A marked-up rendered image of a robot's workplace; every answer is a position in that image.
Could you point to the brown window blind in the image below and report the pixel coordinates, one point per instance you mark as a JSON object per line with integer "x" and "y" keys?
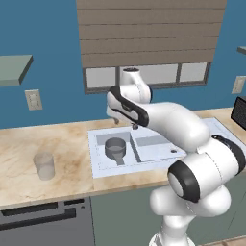
{"x": 150, "y": 32}

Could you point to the grey-green wall shelf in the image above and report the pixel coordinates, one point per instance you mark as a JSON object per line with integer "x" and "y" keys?
{"x": 242, "y": 49}
{"x": 12, "y": 68}

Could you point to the black appliance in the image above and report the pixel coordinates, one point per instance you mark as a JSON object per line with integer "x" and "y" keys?
{"x": 240, "y": 112}

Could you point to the grey dishwasher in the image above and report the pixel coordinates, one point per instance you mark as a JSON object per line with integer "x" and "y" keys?
{"x": 44, "y": 224}

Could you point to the grey framed window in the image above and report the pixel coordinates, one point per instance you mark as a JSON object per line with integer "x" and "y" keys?
{"x": 99, "y": 78}

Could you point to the grey-green cupboard door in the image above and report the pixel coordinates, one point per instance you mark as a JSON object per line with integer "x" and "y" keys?
{"x": 125, "y": 217}
{"x": 230, "y": 211}

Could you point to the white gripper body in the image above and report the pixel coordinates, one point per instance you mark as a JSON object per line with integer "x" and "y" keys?
{"x": 112, "y": 113}

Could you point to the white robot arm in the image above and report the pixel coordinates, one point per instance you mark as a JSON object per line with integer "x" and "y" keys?
{"x": 189, "y": 128}

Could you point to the clear glass cup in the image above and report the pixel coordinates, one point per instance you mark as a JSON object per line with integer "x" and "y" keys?
{"x": 44, "y": 166}

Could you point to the grey saucepan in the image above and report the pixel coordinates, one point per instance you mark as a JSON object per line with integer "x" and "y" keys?
{"x": 115, "y": 148}

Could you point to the pale grey double sink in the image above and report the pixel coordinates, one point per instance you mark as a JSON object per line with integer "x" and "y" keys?
{"x": 102, "y": 153}

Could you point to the beige wall socket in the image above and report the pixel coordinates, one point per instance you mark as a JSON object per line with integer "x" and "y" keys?
{"x": 238, "y": 85}
{"x": 33, "y": 100}

